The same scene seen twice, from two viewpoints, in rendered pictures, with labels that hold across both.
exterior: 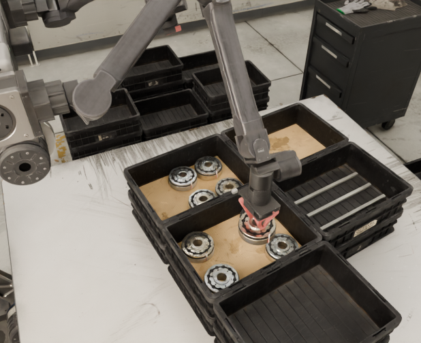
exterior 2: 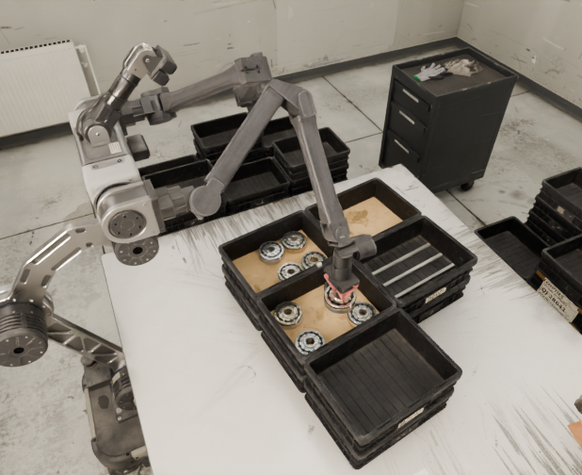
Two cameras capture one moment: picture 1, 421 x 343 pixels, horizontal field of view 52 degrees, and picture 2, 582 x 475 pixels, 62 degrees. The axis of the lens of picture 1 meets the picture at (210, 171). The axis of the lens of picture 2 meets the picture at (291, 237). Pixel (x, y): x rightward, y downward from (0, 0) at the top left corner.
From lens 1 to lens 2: 0.35 m
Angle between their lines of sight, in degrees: 2
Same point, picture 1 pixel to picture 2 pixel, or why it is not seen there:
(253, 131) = (335, 220)
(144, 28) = (245, 140)
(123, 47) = (229, 157)
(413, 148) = (492, 208)
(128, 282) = (226, 347)
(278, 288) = (360, 350)
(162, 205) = (253, 277)
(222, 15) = (308, 125)
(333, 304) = (407, 362)
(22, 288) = (132, 355)
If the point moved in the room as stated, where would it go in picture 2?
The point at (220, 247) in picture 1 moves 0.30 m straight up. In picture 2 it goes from (307, 315) to (309, 258)
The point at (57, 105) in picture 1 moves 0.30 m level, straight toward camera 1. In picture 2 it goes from (178, 207) to (215, 291)
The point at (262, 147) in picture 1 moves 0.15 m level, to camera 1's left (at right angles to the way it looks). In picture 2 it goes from (343, 234) to (290, 235)
